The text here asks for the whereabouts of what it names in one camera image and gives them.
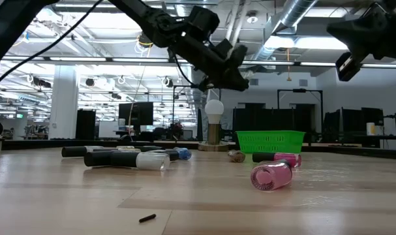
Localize silver slanted air duct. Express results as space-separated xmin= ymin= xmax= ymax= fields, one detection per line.
xmin=249 ymin=0 xmax=319 ymax=63

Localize black office monitor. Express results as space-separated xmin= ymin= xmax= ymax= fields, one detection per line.
xmin=118 ymin=101 xmax=155 ymax=127

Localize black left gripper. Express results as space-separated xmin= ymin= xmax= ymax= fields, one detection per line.
xmin=166 ymin=31 xmax=251 ymax=92

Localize yellow hanging cable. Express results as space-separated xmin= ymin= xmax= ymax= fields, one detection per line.
xmin=127 ymin=45 xmax=148 ymax=138

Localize black gantry frame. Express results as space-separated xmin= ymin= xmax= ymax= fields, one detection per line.
xmin=172 ymin=85 xmax=222 ymax=134
xmin=277 ymin=88 xmax=324 ymax=134

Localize clear nail polish bottle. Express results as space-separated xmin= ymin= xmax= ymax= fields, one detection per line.
xmin=61 ymin=146 xmax=104 ymax=158

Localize black monitor row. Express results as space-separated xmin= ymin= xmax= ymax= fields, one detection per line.
xmin=323 ymin=106 xmax=384 ymax=138

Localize white bulb brass lamp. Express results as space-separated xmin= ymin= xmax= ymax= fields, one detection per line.
xmin=197 ymin=99 xmax=230 ymax=153

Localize pale blue nail polish bottle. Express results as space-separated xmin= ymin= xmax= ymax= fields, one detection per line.
xmin=110 ymin=151 xmax=171 ymax=172

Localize bronze nail polish bottle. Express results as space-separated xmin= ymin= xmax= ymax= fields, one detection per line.
xmin=228 ymin=149 xmax=247 ymax=163

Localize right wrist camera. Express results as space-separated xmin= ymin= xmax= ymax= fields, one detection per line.
xmin=335 ymin=51 xmax=362 ymax=82

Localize black overhead camera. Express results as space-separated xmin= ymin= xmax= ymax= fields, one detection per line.
xmin=137 ymin=32 xmax=155 ymax=49

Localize dark pink nail polish bottle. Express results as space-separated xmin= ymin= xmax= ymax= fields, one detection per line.
xmin=252 ymin=152 xmax=303 ymax=168

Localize black cabinet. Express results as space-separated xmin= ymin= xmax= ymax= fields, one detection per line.
xmin=75 ymin=109 xmax=97 ymax=140

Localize black aluminium table frame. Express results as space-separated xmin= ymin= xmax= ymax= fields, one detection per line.
xmin=0 ymin=138 xmax=396 ymax=161

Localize overhead light bar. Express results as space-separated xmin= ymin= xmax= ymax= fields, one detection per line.
xmin=0 ymin=55 xmax=396 ymax=69

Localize green plastic basket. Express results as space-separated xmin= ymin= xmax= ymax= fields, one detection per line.
xmin=235 ymin=130 xmax=307 ymax=155

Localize black partition screen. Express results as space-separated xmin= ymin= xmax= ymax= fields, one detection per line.
xmin=232 ymin=103 xmax=316 ymax=141

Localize small black stick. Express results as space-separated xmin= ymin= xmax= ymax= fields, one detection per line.
xmin=138 ymin=213 xmax=157 ymax=224

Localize white building column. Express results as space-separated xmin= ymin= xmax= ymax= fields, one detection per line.
xmin=48 ymin=65 xmax=80 ymax=140

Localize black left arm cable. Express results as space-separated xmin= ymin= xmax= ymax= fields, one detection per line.
xmin=0 ymin=0 xmax=104 ymax=84

